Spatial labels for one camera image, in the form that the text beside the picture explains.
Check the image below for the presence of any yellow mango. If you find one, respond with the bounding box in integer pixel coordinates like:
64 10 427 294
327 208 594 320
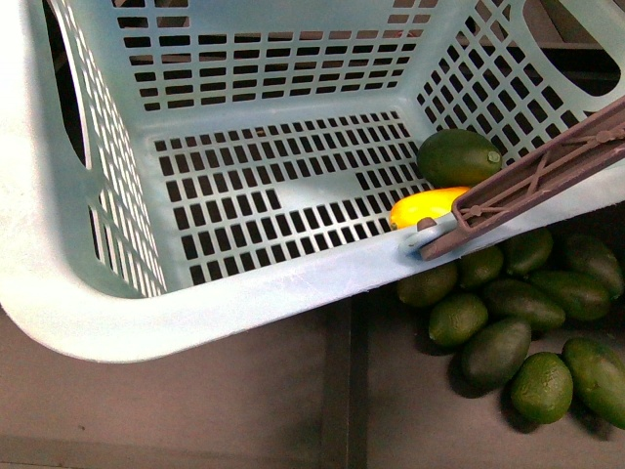
389 187 470 231

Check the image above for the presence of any light blue plastic basket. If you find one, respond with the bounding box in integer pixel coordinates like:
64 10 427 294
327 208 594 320
1 1 624 362

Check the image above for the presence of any green avocado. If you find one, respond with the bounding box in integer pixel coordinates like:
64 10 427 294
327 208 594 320
428 293 488 348
501 228 554 277
562 337 624 430
480 278 565 332
511 352 573 424
396 262 458 308
458 245 504 290
560 234 624 299
461 318 531 390
416 129 503 188
527 270 610 321

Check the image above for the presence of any brown basket handle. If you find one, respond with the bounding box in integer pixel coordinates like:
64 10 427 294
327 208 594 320
401 98 624 261

